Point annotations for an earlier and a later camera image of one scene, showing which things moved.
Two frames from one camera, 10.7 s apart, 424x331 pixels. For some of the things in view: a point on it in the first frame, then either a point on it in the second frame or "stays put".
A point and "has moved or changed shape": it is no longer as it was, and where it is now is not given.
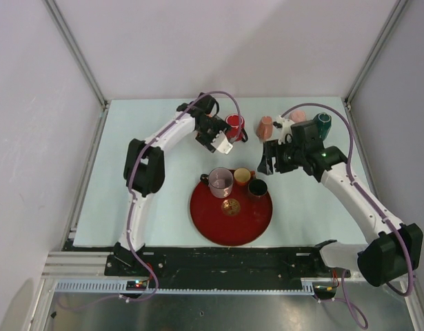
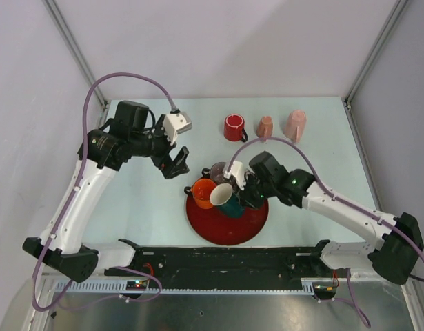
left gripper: (220, 125) -> (178, 165)
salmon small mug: (264, 129) stays put
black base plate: (225, 263) stays put
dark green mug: (324, 121) -> (228, 203)
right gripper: (266, 167) -> (245, 198)
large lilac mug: (220, 181) has moved or changed shape
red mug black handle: (232, 121) stays put
